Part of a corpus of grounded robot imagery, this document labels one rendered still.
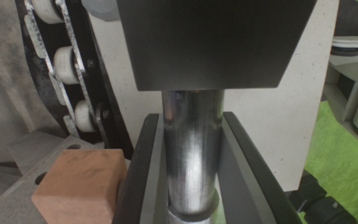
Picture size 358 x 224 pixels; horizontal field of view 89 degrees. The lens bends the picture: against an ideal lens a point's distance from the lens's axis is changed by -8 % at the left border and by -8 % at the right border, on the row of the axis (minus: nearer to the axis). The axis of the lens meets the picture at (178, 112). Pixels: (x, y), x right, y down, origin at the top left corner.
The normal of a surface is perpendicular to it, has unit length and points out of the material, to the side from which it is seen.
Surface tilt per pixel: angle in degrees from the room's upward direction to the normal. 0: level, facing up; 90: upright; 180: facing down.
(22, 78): 43
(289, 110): 0
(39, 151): 90
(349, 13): 0
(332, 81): 24
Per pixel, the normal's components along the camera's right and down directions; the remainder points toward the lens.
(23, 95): 0.93, 0.11
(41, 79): 0.01, 0.51
